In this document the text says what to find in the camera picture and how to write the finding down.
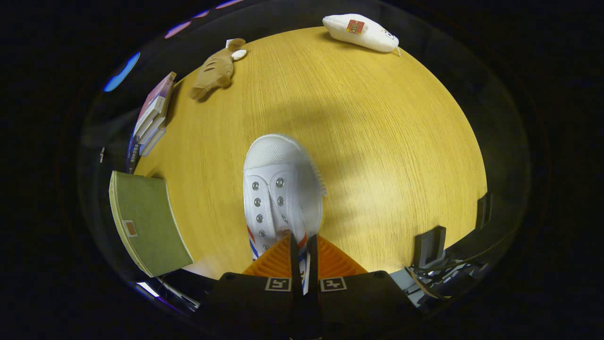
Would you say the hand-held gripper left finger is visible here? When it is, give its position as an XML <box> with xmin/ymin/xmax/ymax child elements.
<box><xmin>200</xmin><ymin>233</ymin><xmax>306</xmax><ymax>339</ymax></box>

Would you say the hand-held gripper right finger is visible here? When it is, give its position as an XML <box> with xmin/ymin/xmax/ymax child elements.
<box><xmin>308</xmin><ymin>233</ymin><xmax>419</xmax><ymax>339</ymax></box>

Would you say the white canvas shoe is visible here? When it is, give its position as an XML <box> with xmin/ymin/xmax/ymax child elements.
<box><xmin>243</xmin><ymin>134</ymin><xmax>327</xmax><ymax>296</ymax></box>

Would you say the green fabric storage box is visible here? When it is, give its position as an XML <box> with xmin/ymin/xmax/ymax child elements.
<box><xmin>109</xmin><ymin>170</ymin><xmax>194</xmax><ymax>278</ymax></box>

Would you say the light blue cover book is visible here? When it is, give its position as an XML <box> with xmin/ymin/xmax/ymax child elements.
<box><xmin>139</xmin><ymin>127</ymin><xmax>167</xmax><ymax>157</ymax></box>

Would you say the dark blue book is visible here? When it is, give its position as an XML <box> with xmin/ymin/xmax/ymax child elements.
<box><xmin>126</xmin><ymin>135</ymin><xmax>142</xmax><ymax>174</ymax></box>

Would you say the white page book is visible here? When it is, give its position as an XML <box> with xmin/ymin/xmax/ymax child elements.
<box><xmin>136</xmin><ymin>113</ymin><xmax>167</xmax><ymax>146</ymax></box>

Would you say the brown plush toy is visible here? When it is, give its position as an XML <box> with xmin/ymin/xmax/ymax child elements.
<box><xmin>189</xmin><ymin>38</ymin><xmax>247</xmax><ymax>101</ymax></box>

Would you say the pink cover book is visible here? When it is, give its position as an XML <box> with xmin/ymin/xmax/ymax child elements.
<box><xmin>134</xmin><ymin>71</ymin><xmax>177</xmax><ymax>137</ymax></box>

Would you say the white plush pillow toy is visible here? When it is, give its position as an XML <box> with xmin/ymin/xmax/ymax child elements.
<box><xmin>322</xmin><ymin>13</ymin><xmax>402</xmax><ymax>56</ymax></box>

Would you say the black bracket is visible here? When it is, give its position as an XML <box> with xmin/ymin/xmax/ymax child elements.
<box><xmin>414</xmin><ymin>226</ymin><xmax>447</xmax><ymax>269</ymax></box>
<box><xmin>476</xmin><ymin>193</ymin><xmax>494</xmax><ymax>230</ymax></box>

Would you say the black cable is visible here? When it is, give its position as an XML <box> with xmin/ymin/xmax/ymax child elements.
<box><xmin>408</xmin><ymin>262</ymin><xmax>489</xmax><ymax>300</ymax></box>

